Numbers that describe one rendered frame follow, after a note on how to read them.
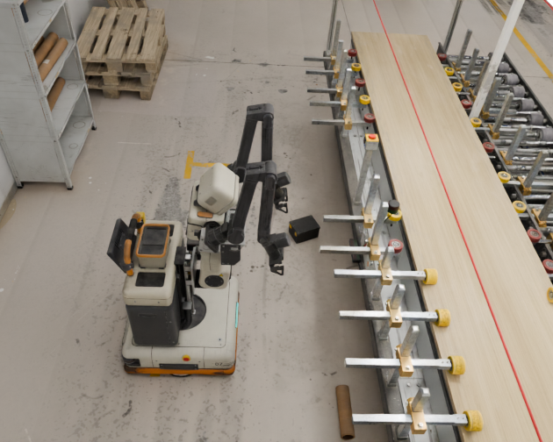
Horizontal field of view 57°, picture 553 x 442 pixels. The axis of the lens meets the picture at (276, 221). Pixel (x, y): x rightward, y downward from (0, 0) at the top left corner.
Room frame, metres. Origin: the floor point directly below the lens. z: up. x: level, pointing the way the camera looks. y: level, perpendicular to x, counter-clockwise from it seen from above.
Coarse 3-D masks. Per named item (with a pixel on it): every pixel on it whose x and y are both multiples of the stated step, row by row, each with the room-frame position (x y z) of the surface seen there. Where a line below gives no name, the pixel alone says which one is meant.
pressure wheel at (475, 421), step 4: (464, 412) 0.97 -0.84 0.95; (468, 412) 0.96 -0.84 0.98; (472, 412) 0.96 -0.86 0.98; (476, 412) 0.96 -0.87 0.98; (468, 416) 0.95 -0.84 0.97; (472, 416) 0.95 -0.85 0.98; (476, 416) 0.95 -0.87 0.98; (480, 416) 0.95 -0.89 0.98; (468, 420) 0.94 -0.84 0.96; (472, 420) 0.93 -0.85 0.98; (476, 420) 0.93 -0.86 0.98; (480, 420) 0.93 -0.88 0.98; (468, 424) 0.92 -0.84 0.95; (472, 424) 0.92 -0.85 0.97; (476, 424) 0.92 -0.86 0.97; (480, 424) 0.92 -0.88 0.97; (464, 428) 0.93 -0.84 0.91; (468, 428) 0.91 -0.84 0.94; (472, 428) 0.91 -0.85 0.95; (476, 428) 0.91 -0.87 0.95; (480, 428) 0.91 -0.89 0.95
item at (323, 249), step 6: (324, 246) 1.91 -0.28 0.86; (330, 246) 1.91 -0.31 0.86; (336, 246) 1.92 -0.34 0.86; (342, 246) 1.92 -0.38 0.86; (348, 246) 1.93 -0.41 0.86; (354, 246) 1.93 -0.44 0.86; (324, 252) 1.89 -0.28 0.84; (330, 252) 1.89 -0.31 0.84; (336, 252) 1.89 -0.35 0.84; (342, 252) 1.90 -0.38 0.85; (348, 252) 1.90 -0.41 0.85; (354, 252) 1.90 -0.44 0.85; (360, 252) 1.90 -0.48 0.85; (366, 252) 1.91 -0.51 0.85
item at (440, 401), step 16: (352, 48) 4.45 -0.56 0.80; (352, 80) 4.21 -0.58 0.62; (368, 112) 3.43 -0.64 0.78; (368, 128) 3.33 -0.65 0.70; (384, 160) 2.75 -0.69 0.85; (384, 176) 2.67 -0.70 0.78; (384, 192) 2.59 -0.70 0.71; (400, 224) 2.18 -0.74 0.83; (400, 240) 2.10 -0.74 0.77; (400, 256) 2.03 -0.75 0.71; (416, 288) 1.71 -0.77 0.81; (416, 304) 1.65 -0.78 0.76; (432, 336) 1.40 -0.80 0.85; (432, 352) 1.34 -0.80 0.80; (432, 384) 1.22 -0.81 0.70; (432, 400) 1.17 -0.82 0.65; (448, 400) 1.08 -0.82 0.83; (448, 432) 0.98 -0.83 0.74
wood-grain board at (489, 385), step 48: (384, 48) 4.29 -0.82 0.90; (432, 48) 4.37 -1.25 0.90; (384, 96) 3.48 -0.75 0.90; (432, 96) 3.54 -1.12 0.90; (384, 144) 2.87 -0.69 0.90; (432, 144) 2.91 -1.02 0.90; (480, 144) 2.96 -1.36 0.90; (432, 192) 2.40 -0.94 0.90; (480, 192) 2.44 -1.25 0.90; (432, 240) 1.99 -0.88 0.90; (480, 240) 2.02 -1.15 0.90; (528, 240) 2.05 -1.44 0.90; (432, 288) 1.65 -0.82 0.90; (480, 288) 1.68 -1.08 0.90; (528, 288) 1.71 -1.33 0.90; (480, 336) 1.38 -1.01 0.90; (528, 336) 1.41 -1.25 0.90; (480, 384) 1.13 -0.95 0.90; (528, 384) 1.15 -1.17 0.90; (480, 432) 0.92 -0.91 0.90; (528, 432) 0.93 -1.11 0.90
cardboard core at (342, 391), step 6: (336, 390) 1.49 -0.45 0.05; (342, 390) 1.47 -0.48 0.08; (348, 390) 1.49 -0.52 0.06; (342, 396) 1.44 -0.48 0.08; (348, 396) 1.44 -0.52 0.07; (342, 402) 1.40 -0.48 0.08; (348, 402) 1.41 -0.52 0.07; (342, 408) 1.37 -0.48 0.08; (348, 408) 1.37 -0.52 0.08; (342, 414) 1.33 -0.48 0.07; (348, 414) 1.33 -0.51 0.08; (342, 420) 1.29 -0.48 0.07; (348, 420) 1.29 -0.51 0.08; (342, 426) 1.26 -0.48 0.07; (348, 426) 1.26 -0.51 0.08; (342, 432) 1.23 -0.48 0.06; (348, 432) 1.22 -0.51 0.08; (354, 432) 1.23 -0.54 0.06; (342, 438) 1.21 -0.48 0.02; (348, 438) 1.22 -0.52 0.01
